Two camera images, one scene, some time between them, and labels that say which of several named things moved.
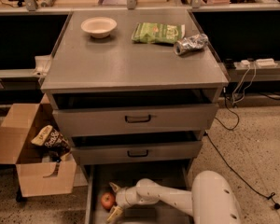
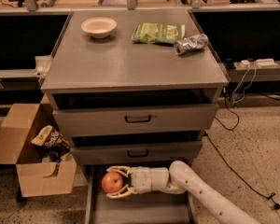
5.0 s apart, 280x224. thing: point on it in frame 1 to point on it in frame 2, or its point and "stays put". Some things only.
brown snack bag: (51, 141) stays put
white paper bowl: (99, 27) stays put
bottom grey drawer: (174, 175) stays put
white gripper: (121, 198) to (141, 180)
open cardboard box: (11, 145) stays put
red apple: (108, 201) to (112, 182)
